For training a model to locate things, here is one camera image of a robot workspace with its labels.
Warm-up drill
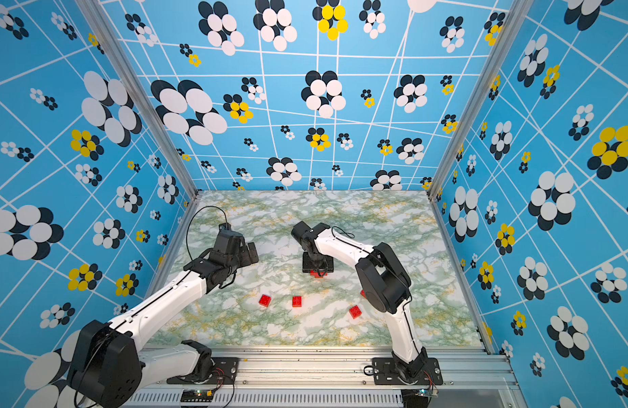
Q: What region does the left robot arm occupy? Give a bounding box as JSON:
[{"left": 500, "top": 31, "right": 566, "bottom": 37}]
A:
[{"left": 67, "top": 224, "right": 259, "bottom": 407}]

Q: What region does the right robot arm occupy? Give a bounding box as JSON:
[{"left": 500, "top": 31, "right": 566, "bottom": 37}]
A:
[{"left": 291, "top": 221, "right": 428, "bottom": 384}]

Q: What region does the left black circuit board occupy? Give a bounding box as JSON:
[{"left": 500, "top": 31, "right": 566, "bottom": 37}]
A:
[{"left": 181, "top": 389, "right": 215, "bottom": 405}]

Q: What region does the right circuit board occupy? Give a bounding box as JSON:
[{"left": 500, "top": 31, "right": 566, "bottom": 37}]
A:
[{"left": 402, "top": 389, "right": 438, "bottom": 408}]

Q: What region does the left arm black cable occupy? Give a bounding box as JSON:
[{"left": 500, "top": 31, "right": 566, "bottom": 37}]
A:
[{"left": 185, "top": 205, "right": 231, "bottom": 264}]

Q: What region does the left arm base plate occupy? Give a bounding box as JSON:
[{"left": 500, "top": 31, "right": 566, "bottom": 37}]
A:
[{"left": 166, "top": 357, "right": 240, "bottom": 385}]

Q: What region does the aluminium front rail frame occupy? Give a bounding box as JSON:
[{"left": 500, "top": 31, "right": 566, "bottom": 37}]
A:
[{"left": 123, "top": 347, "right": 526, "bottom": 407}]

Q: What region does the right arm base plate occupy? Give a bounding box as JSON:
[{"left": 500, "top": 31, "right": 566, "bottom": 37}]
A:
[{"left": 371, "top": 357, "right": 444, "bottom": 388}]

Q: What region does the left aluminium corner post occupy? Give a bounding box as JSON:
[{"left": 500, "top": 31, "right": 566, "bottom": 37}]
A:
[{"left": 76, "top": 1, "right": 198, "bottom": 201}]

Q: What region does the aluminium corner post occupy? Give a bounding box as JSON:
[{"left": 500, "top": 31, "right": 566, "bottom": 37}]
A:
[
  {"left": 76, "top": 1, "right": 198, "bottom": 201},
  {"left": 429, "top": 0, "right": 533, "bottom": 200}
]

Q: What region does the right aluminium corner post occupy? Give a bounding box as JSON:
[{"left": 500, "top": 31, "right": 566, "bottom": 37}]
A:
[{"left": 429, "top": 0, "right": 533, "bottom": 200}]

